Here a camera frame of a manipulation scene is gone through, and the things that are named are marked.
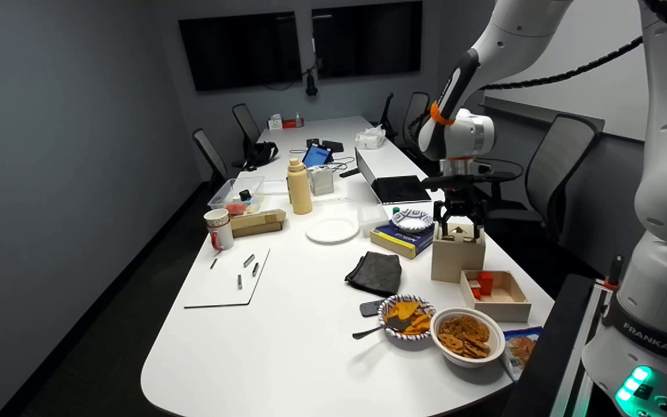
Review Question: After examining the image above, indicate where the small patterned empty bowl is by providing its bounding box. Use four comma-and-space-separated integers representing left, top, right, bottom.
389, 208, 435, 235

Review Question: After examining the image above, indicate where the black mesh chair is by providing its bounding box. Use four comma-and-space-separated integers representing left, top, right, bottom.
191, 125, 232, 184
230, 102, 264, 145

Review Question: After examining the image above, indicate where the grey mesh office chair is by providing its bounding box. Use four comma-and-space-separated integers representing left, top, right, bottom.
474, 113, 600, 238

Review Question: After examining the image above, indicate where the tan squeeze bottle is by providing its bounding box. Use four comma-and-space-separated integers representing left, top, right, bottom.
285, 157, 316, 217

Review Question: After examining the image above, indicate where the blue snack bag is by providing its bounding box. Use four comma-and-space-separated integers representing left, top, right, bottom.
501, 325, 545, 376

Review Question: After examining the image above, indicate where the black robot stand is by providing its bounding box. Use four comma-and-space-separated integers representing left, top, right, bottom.
501, 271, 612, 417

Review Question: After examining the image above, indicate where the open laptop computer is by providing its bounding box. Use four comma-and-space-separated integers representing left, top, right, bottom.
353, 143, 434, 205

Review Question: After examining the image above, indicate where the tan wooden block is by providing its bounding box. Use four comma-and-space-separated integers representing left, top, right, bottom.
230, 208, 289, 238

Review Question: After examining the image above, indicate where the white round plate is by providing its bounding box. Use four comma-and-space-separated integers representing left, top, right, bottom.
303, 215, 361, 247

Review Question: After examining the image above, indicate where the small black flat pad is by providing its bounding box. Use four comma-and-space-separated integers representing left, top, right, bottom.
359, 299, 386, 320

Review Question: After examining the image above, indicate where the wall whiteboard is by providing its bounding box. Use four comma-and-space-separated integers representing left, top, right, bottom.
481, 0, 661, 145

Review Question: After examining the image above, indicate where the patterned bowl of orange chips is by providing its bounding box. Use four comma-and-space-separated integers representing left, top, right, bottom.
378, 294, 437, 348

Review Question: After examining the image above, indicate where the black bag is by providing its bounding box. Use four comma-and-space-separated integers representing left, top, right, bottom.
242, 138, 280, 172

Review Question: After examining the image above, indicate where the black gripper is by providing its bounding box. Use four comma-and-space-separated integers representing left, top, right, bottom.
432, 188, 486, 246

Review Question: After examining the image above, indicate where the blue tablet stand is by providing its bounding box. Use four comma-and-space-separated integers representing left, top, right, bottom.
302, 143, 335, 169

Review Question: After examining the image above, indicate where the blue and yellow book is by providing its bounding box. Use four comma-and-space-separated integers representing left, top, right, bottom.
368, 217, 435, 259

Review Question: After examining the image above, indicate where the wide black wall monitor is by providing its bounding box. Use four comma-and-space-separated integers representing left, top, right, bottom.
177, 10, 305, 94

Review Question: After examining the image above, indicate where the white plastic bag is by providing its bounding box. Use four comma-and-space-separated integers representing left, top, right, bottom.
353, 128, 389, 153

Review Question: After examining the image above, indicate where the white cup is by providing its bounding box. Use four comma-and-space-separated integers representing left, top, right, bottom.
309, 164, 338, 197

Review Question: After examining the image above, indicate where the black hanging microphone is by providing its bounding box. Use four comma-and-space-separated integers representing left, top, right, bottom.
303, 36, 323, 100

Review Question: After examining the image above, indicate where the shallow wooden tray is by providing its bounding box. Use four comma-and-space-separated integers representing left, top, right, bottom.
459, 268, 536, 325

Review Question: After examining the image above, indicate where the white jar with red label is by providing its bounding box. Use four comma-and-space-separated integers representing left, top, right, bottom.
202, 205, 237, 253

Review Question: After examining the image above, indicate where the metal spoon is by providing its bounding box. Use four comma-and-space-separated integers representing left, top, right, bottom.
351, 322, 386, 340

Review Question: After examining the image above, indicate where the white bowl of pretzels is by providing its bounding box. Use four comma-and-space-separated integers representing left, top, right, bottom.
428, 306, 507, 371

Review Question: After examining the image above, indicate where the dark grey folded cloth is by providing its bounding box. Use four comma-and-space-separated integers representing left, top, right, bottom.
342, 250, 406, 299

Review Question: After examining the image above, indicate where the clear plastic container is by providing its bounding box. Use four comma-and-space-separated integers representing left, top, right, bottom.
206, 172, 266, 212

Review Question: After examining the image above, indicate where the dark office chair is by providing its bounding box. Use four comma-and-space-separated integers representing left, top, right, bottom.
399, 89, 435, 151

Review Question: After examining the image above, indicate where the wooden shape sorter box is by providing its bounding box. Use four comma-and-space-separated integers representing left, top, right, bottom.
428, 227, 488, 285

